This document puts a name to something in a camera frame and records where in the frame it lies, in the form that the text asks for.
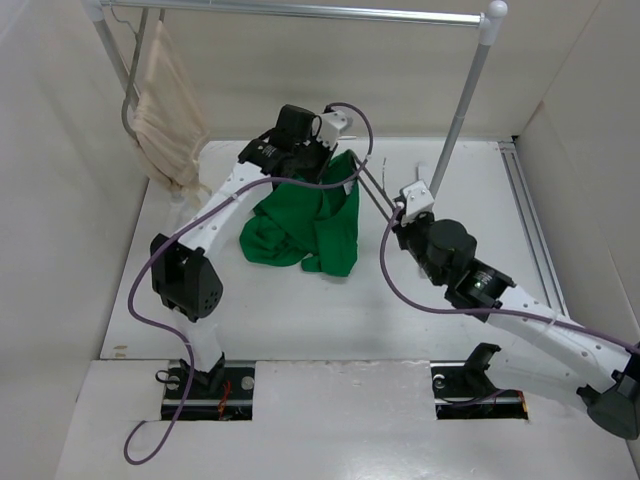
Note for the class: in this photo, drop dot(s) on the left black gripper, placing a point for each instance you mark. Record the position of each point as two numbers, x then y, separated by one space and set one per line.
326 154

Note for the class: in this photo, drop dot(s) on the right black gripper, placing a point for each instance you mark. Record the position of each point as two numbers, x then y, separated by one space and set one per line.
402 230

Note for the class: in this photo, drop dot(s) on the green t shirt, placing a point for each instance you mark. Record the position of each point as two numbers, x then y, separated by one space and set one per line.
314 228

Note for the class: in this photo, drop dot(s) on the grey clothes hanger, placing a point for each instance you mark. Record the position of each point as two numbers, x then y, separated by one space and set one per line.
372 187

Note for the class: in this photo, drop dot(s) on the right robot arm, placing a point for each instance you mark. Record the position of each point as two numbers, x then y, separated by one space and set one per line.
591 371

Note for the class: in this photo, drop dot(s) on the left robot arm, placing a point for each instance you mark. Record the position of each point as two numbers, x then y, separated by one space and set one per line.
184 276

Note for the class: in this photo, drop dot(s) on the beige hanging garment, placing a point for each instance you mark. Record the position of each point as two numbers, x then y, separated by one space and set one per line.
169 124

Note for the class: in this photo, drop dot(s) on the metal clothes rack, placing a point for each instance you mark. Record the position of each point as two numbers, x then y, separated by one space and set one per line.
488 24

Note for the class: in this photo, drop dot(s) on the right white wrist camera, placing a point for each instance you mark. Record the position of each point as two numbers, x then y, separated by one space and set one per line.
413 200

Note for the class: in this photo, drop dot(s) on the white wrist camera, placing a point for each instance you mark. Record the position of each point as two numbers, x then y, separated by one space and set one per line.
413 200
327 128

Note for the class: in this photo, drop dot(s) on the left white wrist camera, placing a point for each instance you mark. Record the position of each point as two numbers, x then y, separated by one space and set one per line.
327 128

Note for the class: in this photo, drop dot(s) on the aluminium rail on table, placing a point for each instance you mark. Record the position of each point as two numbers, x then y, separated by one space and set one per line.
539 252

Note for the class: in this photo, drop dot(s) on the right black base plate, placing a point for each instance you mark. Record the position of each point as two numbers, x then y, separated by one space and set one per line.
459 394

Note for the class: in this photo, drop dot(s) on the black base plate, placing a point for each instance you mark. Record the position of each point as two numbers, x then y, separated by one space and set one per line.
225 394
459 394

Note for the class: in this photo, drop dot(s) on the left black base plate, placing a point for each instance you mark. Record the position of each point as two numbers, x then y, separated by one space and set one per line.
225 394

